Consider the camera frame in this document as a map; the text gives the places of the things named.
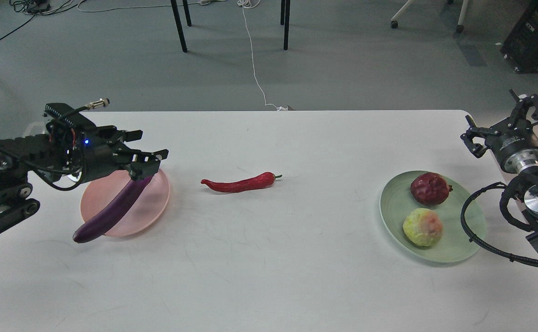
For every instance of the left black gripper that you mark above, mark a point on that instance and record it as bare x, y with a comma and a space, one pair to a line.
104, 152

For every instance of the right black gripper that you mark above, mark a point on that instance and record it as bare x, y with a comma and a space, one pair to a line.
518, 150

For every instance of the purple eggplant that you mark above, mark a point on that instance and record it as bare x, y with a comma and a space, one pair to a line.
113, 212

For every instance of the dark red pomegranate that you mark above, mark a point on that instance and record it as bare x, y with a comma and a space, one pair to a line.
430, 189

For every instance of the yellow green peach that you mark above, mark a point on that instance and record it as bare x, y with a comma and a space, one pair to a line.
423, 227

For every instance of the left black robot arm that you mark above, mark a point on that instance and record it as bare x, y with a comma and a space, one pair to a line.
72, 145

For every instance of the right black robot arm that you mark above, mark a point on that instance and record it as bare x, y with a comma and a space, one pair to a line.
519, 198

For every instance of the pink plate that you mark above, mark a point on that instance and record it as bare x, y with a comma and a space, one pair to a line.
145, 211

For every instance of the green plate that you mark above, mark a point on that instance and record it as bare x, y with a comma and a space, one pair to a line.
396, 202

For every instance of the red chili pepper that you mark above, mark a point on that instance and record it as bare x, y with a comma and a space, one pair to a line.
262, 181

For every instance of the black table legs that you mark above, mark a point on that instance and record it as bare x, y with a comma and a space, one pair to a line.
285, 14

